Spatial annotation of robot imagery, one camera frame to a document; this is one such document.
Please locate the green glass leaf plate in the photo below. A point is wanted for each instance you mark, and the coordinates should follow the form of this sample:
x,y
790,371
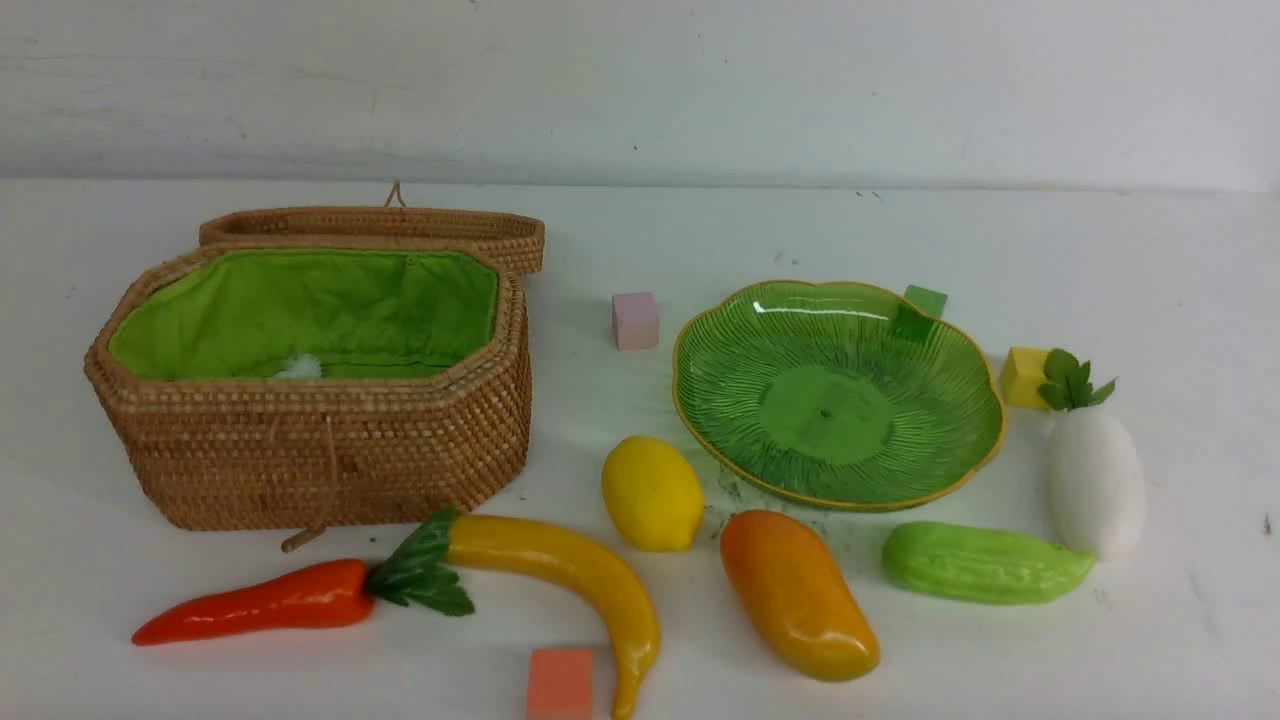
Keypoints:
x,y
840,395

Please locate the orange toy carrot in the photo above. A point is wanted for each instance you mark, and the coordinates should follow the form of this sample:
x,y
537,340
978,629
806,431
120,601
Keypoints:
x,y
327,594

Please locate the orange toy mango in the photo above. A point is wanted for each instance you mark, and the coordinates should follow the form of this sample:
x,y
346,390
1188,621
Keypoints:
x,y
796,597

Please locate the orange foam cube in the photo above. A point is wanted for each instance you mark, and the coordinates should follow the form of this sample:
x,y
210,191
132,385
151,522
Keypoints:
x,y
560,684

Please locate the woven wicker basket green lining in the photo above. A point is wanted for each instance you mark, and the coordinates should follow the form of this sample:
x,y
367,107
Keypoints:
x,y
309,387

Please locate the yellow toy lemon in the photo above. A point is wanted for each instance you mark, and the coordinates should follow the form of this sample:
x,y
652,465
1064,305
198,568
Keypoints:
x,y
652,495

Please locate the yellow foam cube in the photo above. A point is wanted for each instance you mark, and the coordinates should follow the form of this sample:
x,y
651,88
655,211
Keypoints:
x,y
1022,377

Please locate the green toy cucumber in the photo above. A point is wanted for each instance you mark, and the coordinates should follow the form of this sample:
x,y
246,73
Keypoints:
x,y
981,565

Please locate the pink foam cube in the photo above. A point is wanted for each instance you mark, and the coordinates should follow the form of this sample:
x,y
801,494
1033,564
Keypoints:
x,y
635,320

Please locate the yellow toy banana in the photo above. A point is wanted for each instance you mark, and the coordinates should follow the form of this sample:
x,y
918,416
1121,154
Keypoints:
x,y
563,557

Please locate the white toy radish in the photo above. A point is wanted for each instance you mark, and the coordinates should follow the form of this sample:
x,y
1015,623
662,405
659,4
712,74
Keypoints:
x,y
1094,478

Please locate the green foam cube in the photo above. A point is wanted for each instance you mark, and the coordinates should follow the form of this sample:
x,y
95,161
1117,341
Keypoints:
x,y
928,302

